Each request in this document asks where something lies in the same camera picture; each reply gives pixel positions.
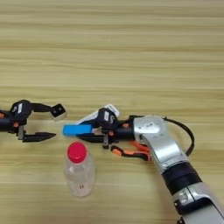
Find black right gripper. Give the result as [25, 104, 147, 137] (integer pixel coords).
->
[76, 115, 137, 150]

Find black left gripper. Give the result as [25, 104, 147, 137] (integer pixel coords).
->
[0, 101, 57, 144]

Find blue rectangular block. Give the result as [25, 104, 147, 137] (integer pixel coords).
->
[62, 123, 94, 137]

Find small black and white cube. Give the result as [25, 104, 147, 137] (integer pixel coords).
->
[49, 102, 67, 123]

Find clear bottle with red cap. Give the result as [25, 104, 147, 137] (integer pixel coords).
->
[63, 141, 96, 198]

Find orange and black pliers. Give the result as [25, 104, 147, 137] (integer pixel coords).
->
[109, 139, 153, 162]

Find white remote control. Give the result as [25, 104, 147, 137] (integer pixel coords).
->
[75, 103, 121, 127]

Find labelled black box, left gripper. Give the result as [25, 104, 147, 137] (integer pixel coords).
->
[10, 99, 32, 118]

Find labelled black box, gripper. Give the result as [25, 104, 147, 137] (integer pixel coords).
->
[10, 99, 32, 118]
[97, 107, 119, 130]

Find labelled black box, right gripper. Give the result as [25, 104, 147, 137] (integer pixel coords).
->
[97, 107, 119, 130]

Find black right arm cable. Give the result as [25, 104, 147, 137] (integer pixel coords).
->
[161, 115, 196, 158]

